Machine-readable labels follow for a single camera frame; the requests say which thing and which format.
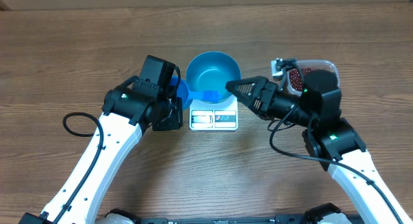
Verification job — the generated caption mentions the red beans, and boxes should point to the red beans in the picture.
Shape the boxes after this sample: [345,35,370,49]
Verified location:
[289,68,314,92]

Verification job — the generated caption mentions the blue plastic measuring scoop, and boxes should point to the blue plastic measuring scoop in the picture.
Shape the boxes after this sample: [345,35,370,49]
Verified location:
[170,76,223,110]

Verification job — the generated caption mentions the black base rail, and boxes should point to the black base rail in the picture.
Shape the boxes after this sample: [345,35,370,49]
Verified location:
[103,203,365,224]

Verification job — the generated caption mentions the blue metal bowl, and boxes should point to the blue metal bowl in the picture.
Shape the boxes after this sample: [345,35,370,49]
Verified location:
[186,51,241,101]

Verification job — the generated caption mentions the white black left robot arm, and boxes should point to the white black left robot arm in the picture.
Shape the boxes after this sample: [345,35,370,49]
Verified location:
[20,55,183,223]

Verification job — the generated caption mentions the white digital kitchen scale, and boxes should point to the white digital kitchen scale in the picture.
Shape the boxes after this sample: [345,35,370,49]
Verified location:
[189,95,239,131]

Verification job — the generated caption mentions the clear plastic food container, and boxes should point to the clear plastic food container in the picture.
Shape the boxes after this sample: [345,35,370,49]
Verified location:
[287,59,340,96]

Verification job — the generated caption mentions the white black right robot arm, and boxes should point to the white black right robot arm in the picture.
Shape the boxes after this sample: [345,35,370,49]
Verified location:
[226,70,412,223]

